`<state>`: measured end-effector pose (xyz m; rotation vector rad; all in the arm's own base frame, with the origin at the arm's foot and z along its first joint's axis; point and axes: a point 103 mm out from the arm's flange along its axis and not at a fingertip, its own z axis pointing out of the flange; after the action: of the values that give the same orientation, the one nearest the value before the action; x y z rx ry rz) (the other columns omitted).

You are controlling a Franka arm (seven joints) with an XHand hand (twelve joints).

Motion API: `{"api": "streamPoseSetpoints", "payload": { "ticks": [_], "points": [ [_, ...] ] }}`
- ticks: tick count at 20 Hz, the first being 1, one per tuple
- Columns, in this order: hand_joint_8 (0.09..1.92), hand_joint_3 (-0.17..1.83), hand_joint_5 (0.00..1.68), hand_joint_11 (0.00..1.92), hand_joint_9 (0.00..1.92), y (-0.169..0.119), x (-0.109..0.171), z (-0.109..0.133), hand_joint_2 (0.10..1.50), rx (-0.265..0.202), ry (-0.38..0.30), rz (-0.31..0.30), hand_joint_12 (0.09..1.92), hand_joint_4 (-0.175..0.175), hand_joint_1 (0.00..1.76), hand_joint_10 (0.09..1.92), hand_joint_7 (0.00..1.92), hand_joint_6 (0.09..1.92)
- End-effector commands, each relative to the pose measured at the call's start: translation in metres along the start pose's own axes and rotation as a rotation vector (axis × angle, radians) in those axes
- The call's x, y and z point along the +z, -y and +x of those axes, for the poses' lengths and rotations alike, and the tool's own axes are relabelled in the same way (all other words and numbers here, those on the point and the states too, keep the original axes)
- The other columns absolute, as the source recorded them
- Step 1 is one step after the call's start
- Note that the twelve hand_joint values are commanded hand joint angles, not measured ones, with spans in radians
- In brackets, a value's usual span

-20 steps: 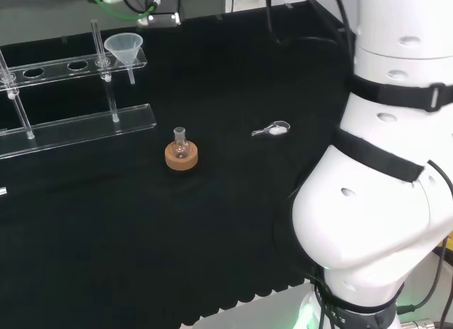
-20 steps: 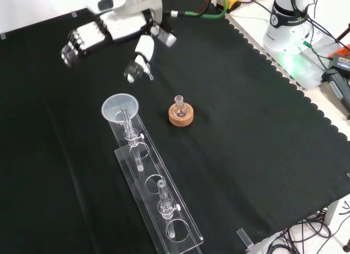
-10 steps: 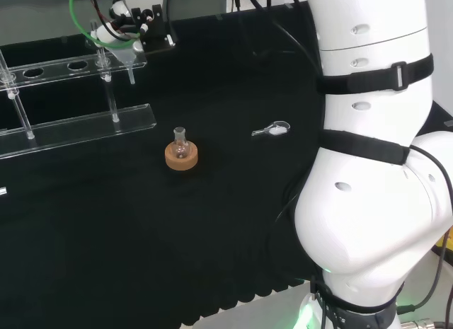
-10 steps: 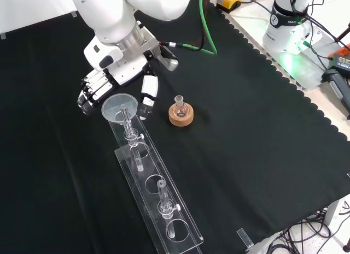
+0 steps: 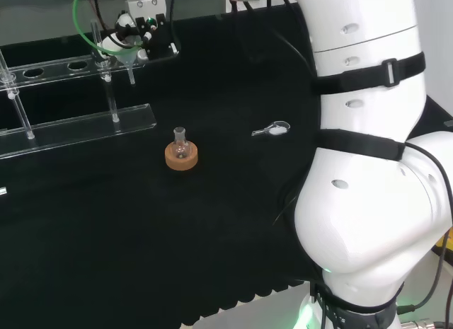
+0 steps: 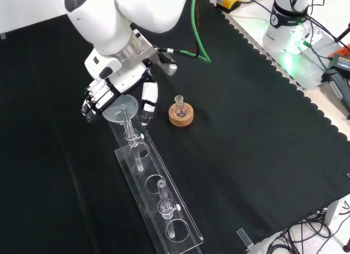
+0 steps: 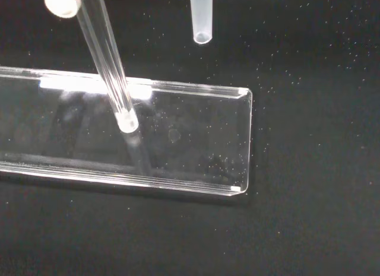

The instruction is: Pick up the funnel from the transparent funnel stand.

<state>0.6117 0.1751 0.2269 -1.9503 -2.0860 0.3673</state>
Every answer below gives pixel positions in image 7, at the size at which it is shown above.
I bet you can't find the clear acrylic funnel stand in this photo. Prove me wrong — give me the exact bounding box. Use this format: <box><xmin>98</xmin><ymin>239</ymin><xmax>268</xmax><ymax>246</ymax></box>
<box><xmin>0</xmin><ymin>0</ymin><xmax>254</xmax><ymax>197</ymax></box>

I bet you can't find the black cloth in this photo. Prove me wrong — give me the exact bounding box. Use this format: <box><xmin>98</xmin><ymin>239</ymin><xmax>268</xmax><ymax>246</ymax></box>
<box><xmin>0</xmin><ymin>0</ymin><xmax>380</xmax><ymax>276</ymax></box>

